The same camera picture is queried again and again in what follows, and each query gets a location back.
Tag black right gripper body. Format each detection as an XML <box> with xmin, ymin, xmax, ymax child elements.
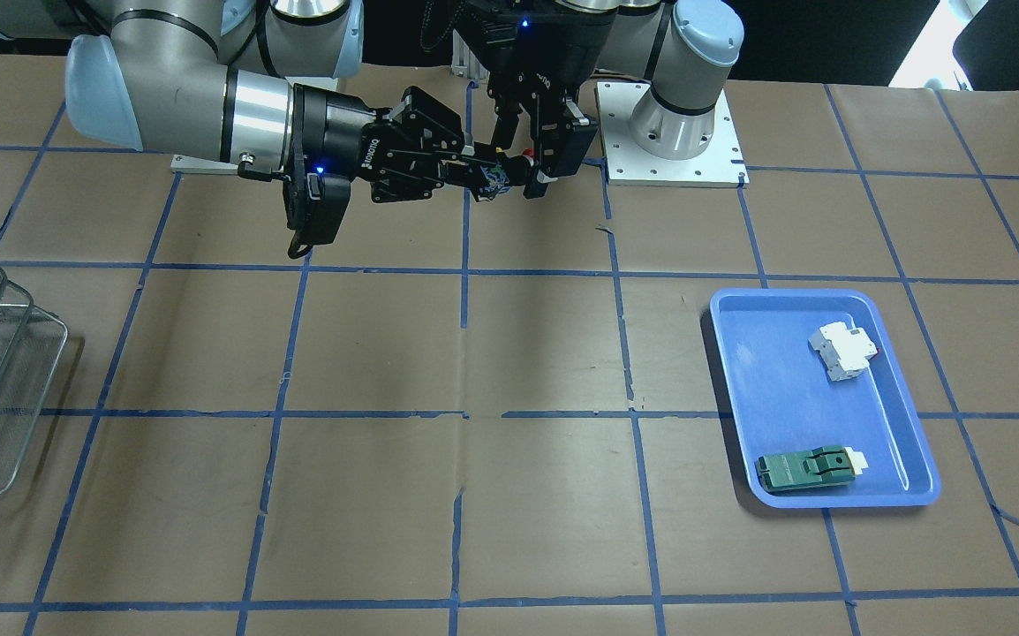
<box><xmin>291</xmin><ymin>85</ymin><xmax>464</xmax><ymax>204</ymax></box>

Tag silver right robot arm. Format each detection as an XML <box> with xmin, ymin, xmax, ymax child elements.
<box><xmin>0</xmin><ymin>1</ymin><xmax>534</xmax><ymax>230</ymax></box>

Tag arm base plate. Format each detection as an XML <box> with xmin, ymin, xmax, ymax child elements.
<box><xmin>170</xmin><ymin>155</ymin><xmax>238</xmax><ymax>176</ymax></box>
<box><xmin>595</xmin><ymin>81</ymin><xmax>751</xmax><ymax>188</ymax></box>

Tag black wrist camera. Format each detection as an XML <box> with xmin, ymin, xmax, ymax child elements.
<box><xmin>283</xmin><ymin>172</ymin><xmax>352</xmax><ymax>259</ymax></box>

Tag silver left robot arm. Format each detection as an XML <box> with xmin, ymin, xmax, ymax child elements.
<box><xmin>453</xmin><ymin>1</ymin><xmax>751</xmax><ymax>201</ymax></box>

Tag blue plastic tray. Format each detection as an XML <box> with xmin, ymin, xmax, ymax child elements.
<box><xmin>710</xmin><ymin>287</ymin><xmax>942</xmax><ymax>510</ymax></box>

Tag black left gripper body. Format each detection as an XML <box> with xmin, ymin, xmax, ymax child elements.
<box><xmin>465</xmin><ymin>1</ymin><xmax>616</xmax><ymax>111</ymax></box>

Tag white circuit breaker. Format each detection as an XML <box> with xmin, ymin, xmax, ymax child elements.
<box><xmin>808</xmin><ymin>322</ymin><xmax>879</xmax><ymax>382</ymax></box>

